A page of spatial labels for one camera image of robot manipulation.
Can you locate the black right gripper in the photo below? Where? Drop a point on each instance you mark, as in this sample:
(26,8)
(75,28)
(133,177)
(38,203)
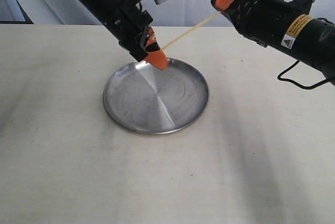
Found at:
(258,20)

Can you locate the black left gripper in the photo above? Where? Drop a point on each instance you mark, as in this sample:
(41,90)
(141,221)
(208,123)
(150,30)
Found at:
(130,26)

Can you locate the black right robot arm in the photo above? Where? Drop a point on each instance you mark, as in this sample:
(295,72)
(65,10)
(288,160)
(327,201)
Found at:
(286,27)

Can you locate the round stainless steel plate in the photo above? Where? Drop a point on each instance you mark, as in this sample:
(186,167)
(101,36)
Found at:
(143,99)

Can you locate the dark panel behind table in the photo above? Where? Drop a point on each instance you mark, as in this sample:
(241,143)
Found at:
(13,13)

